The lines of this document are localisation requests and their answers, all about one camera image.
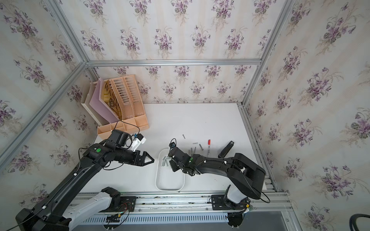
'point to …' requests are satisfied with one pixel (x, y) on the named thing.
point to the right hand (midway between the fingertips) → (174, 161)
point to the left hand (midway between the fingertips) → (149, 161)
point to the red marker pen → (209, 143)
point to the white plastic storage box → (166, 180)
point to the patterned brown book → (110, 98)
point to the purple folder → (98, 102)
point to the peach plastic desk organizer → (128, 95)
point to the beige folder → (100, 120)
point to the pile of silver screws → (165, 160)
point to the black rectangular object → (225, 151)
